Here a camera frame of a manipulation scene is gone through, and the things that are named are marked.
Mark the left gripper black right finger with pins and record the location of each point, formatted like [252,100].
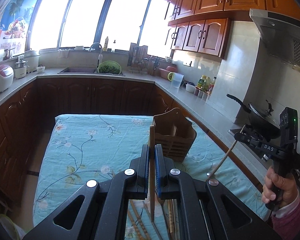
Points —
[206,209]

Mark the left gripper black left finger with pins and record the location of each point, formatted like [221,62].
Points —
[98,210]

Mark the dark wooden chopstick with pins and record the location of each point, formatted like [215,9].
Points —
[151,144]

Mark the pink sleeved right forearm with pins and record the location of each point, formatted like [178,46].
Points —
[286,220]

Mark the person's right hand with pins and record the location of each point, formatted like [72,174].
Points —
[286,185]

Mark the black wok with lid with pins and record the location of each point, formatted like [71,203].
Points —
[260,121]

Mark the brown wooden chopstick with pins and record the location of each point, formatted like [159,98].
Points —
[139,225]

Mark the teal floral tablecloth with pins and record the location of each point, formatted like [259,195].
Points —
[98,147]

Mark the wooden utensil holder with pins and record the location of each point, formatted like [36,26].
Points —
[175,133]

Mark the yellow oil bottle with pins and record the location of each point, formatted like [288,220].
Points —
[202,83]

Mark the steel range hood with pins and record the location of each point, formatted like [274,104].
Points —
[280,34]

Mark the clear measuring jug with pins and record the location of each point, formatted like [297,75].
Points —
[175,78]

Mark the green colander with vegetables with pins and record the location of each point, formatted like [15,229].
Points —
[109,67]

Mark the chrome sink faucet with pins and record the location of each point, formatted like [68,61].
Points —
[97,47]

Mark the knife block rack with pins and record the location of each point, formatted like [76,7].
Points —
[137,59]

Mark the wooden upper cabinets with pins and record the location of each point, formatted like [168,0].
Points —
[203,26]

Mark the white pink rice cooker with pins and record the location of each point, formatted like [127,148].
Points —
[6,77]

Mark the white steamer pot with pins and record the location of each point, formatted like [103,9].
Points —
[32,59]

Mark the tropical beach poster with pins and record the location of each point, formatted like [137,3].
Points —
[14,25]

